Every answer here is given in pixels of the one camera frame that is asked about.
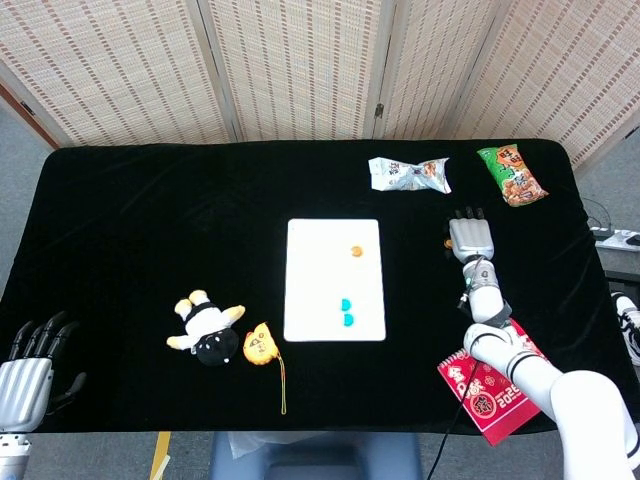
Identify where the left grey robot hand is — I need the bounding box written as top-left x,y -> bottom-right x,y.
0,310 -> 87,434

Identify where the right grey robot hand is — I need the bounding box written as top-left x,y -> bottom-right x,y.
442,206 -> 496,264

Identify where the white rectangular board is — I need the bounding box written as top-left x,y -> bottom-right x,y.
283,218 -> 387,343

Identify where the green snack bag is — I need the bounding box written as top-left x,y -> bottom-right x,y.
475,146 -> 550,208

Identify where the white crumpled snack bag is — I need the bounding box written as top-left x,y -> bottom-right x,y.
368,156 -> 453,195

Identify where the white power strip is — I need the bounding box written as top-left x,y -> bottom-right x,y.
589,227 -> 640,252

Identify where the grey side cabinet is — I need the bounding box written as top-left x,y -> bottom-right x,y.
597,248 -> 640,275

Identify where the yellow floor tape strip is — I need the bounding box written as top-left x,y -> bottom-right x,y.
149,432 -> 172,480

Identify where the black white striped object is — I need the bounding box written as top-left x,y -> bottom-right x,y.
610,292 -> 640,366

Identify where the red spiral desk calendar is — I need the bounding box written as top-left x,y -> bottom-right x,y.
437,318 -> 549,448

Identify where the black white plush toy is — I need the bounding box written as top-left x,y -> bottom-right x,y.
166,289 -> 247,368

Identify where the black velvet tablecloth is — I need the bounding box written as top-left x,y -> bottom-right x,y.
0,139 -> 621,435

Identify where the yellow tape measure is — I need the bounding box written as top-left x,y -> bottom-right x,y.
242,321 -> 289,416

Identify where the woven bamboo folding screen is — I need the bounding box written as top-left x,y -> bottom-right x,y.
0,0 -> 640,176

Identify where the black floor cable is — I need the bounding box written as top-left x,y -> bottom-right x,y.
582,197 -> 615,230

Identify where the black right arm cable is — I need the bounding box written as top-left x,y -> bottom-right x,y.
423,372 -> 476,480

